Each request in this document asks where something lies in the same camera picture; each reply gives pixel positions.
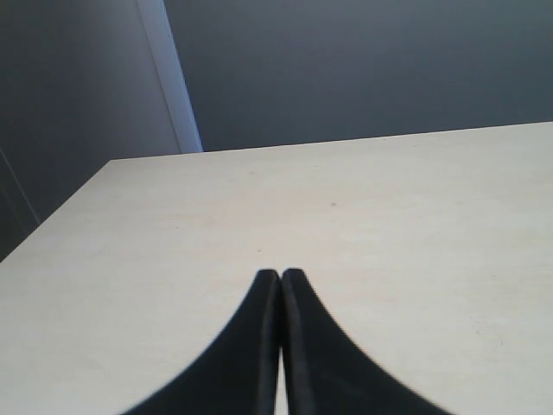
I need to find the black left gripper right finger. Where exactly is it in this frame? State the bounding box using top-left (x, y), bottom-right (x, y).
top-left (281, 268), bottom-right (446, 414)

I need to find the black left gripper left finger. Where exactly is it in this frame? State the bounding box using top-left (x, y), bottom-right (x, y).
top-left (127, 270), bottom-right (282, 414)

